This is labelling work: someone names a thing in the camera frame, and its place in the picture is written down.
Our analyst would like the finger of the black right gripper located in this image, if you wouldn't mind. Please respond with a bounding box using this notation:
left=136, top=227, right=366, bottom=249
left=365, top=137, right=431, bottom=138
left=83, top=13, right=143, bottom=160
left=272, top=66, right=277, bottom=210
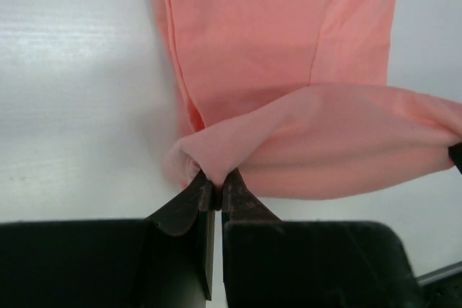
left=448, top=143, right=462, bottom=174

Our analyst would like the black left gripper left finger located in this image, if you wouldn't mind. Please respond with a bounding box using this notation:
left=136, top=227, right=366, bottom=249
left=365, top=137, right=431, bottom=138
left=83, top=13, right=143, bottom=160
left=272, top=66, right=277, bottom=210
left=1, top=173, right=214, bottom=307

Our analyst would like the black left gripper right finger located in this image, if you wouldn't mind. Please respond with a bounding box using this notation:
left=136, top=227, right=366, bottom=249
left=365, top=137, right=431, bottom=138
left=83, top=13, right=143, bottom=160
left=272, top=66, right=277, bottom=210
left=222, top=171, right=422, bottom=307

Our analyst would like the pink t shirt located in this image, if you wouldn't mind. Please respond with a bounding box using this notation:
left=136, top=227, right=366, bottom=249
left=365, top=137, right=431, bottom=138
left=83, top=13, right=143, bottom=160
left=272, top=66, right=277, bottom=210
left=152, top=0, right=461, bottom=199

